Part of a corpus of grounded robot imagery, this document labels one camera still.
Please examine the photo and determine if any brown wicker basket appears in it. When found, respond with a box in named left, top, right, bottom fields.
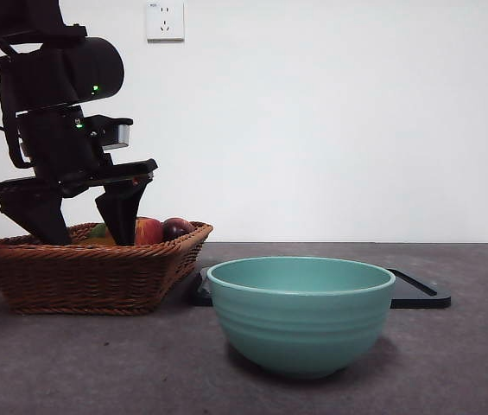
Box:
left=0, top=220, right=214, bottom=316

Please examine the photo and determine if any brownish orange round fruit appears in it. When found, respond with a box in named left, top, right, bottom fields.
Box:
left=84, top=232, right=118, bottom=246

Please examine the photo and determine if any black rectangular tray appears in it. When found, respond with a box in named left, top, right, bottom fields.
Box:
left=187, top=266, right=452, bottom=310

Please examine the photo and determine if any red yellow apple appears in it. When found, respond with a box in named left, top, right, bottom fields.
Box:
left=134, top=217, right=165, bottom=246

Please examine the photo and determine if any dark red plum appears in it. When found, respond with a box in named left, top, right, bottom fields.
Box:
left=162, top=217, right=196, bottom=243

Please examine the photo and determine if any white wall socket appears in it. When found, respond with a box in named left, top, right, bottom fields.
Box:
left=147, top=0, right=186, bottom=43

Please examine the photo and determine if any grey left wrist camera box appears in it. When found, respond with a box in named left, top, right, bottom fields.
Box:
left=83, top=115, right=134, bottom=152

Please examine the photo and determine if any teal ribbed bowl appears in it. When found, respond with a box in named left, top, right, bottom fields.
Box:
left=206, top=255, right=397, bottom=380

